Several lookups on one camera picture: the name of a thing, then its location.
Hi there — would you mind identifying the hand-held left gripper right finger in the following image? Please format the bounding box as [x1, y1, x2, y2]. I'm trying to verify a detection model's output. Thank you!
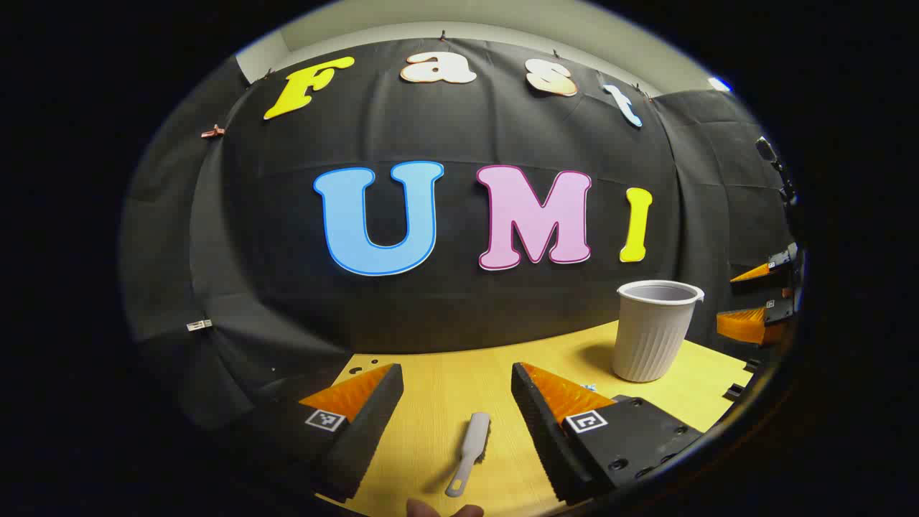
[510, 362, 704, 507]

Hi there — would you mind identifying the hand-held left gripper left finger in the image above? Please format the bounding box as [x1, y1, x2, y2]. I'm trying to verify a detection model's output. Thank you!
[248, 363, 404, 503]

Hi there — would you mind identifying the small grey broom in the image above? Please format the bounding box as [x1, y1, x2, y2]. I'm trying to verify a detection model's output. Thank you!
[444, 411, 492, 498]

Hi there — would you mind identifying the white ribbed garbage bin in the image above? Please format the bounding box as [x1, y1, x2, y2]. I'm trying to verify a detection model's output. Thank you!
[612, 279, 705, 383]

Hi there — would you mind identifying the yellow wooden desktop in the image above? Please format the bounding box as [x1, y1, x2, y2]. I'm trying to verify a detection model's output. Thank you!
[316, 320, 755, 517]

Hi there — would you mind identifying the black backdrop cloth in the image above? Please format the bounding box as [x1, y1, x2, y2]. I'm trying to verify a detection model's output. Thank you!
[118, 37, 798, 432]

